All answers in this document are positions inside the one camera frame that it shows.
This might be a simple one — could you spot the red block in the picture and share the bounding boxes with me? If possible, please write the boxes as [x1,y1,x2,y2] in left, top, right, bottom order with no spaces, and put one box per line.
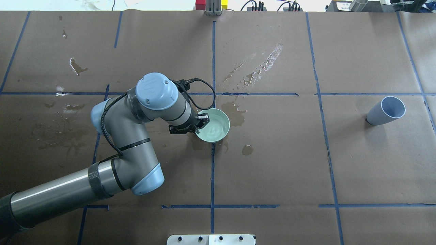
[195,0,206,11]

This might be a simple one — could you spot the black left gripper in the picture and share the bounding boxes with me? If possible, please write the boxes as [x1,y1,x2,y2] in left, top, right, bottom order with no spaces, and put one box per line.
[169,114,210,134]

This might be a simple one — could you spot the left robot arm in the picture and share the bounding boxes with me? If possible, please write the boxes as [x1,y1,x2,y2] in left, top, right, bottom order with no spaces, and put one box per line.
[1,72,210,239]

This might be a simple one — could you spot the light blue cup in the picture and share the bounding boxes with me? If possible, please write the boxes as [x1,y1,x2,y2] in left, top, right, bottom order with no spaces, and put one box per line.
[365,96,406,126]

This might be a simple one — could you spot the white mounting plate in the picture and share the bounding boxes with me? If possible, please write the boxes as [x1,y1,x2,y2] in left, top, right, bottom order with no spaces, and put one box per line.
[166,234,256,245]

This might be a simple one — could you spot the silver metal can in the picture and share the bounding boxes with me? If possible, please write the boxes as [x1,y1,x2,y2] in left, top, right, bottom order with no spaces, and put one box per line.
[349,0,368,12]

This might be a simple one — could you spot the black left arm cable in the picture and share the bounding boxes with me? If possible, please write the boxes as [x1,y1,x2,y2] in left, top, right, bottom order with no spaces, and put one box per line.
[102,78,216,157]

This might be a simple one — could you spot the mint green bowl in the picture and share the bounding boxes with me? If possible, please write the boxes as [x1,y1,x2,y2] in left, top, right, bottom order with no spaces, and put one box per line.
[195,108,230,143]

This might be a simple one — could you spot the yellow block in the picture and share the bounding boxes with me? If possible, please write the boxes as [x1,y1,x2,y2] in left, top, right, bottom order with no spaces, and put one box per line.
[221,0,229,10]

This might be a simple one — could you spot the aluminium frame post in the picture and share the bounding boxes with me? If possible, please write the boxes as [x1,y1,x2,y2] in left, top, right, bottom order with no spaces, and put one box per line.
[204,0,223,16]

